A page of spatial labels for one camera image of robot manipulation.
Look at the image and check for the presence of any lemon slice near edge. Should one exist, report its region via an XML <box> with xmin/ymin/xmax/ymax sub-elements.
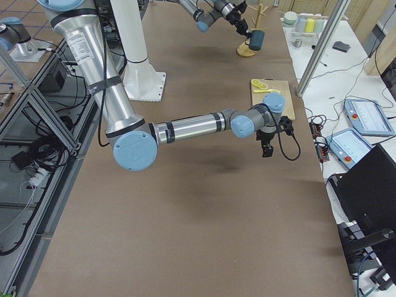
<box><xmin>251</xmin><ymin>79</ymin><xmax>261</xmax><ymax>86</ymax></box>

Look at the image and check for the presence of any third robot base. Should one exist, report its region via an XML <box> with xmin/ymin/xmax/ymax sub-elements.
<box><xmin>1</xmin><ymin>17</ymin><xmax>49</xmax><ymax>62</ymax></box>

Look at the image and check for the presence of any black square pad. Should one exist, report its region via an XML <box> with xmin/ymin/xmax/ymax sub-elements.
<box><xmin>332</xmin><ymin>41</ymin><xmax>350</xmax><ymax>53</ymax></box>

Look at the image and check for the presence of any white green bowl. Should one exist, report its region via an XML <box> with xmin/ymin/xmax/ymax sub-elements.
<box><xmin>283</xmin><ymin>11</ymin><xmax>298</xmax><ymax>25</ymax></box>

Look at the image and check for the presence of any black monitor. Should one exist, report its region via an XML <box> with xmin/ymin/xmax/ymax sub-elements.
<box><xmin>329</xmin><ymin>145</ymin><xmax>395</xmax><ymax>274</ymax></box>

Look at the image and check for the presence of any yellow cup on tray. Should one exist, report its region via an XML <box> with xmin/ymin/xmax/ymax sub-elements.
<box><xmin>304</xmin><ymin>18</ymin><xmax>315</xmax><ymax>33</ymax></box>

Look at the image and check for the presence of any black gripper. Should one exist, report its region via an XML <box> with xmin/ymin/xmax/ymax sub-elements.
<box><xmin>256</xmin><ymin>129</ymin><xmax>277</xmax><ymax>158</ymax></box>
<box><xmin>228</xmin><ymin>9</ymin><xmax>252</xmax><ymax>39</ymax></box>

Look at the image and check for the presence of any grey cup on tray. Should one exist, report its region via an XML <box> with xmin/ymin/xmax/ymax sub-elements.
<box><xmin>295</xmin><ymin>16</ymin><xmax>307</xmax><ymax>32</ymax></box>

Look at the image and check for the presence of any wooden cutting board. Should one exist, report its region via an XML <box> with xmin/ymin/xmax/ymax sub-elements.
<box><xmin>251</xmin><ymin>79</ymin><xmax>296</xmax><ymax>121</ymax></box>

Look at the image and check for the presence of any far blue teach pendant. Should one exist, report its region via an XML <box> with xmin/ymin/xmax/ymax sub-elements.
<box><xmin>345</xmin><ymin>99</ymin><xmax>395</xmax><ymax>137</ymax></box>

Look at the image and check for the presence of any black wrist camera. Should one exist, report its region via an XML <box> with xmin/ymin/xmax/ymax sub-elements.
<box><xmin>235</xmin><ymin>1</ymin><xmax>248</xmax><ymax>15</ymax></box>
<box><xmin>279</xmin><ymin>116</ymin><xmax>294</xmax><ymax>136</ymax></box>

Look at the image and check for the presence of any blue teach pendant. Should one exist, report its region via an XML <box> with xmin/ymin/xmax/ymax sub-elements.
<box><xmin>326</xmin><ymin>127</ymin><xmax>373</xmax><ymax>169</ymax></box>
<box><xmin>345</xmin><ymin>99</ymin><xmax>395</xmax><ymax>137</ymax></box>

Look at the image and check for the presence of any black box under frame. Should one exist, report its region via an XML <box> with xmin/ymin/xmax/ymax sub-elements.
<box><xmin>38</xmin><ymin>61</ymin><xmax>67</xmax><ymax>92</ymax></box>

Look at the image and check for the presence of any light blue cup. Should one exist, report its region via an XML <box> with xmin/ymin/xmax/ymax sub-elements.
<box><xmin>314</xmin><ymin>19</ymin><xmax>325</xmax><ymax>34</ymax></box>

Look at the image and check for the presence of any aluminium frame post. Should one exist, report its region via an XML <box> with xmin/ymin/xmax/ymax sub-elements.
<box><xmin>296</xmin><ymin>0</ymin><xmax>350</xmax><ymax>97</ymax></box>

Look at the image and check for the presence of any small metal cup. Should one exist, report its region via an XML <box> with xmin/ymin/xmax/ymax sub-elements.
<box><xmin>293</xmin><ymin>38</ymin><xmax>303</xmax><ymax>48</ymax></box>

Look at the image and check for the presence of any yellow plastic knife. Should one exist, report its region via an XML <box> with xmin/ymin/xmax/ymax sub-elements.
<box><xmin>252</xmin><ymin>89</ymin><xmax>277</xmax><ymax>93</ymax></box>

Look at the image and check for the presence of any wooden cup storage rack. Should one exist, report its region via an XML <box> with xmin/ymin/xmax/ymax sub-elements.
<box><xmin>236</xmin><ymin>1</ymin><xmax>268</xmax><ymax>58</ymax></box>

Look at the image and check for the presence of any near blue teach pendant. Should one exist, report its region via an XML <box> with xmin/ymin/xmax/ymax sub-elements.
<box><xmin>326</xmin><ymin>127</ymin><xmax>373</xmax><ymax>169</ymax></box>

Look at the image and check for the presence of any black power strip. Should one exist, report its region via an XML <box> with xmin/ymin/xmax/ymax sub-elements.
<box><xmin>309</xmin><ymin>121</ymin><xmax>329</xmax><ymax>163</ymax></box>

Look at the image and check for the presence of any dark blue cup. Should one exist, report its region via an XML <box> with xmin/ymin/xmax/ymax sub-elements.
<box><xmin>248</xmin><ymin>30</ymin><xmax>265</xmax><ymax>51</ymax></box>

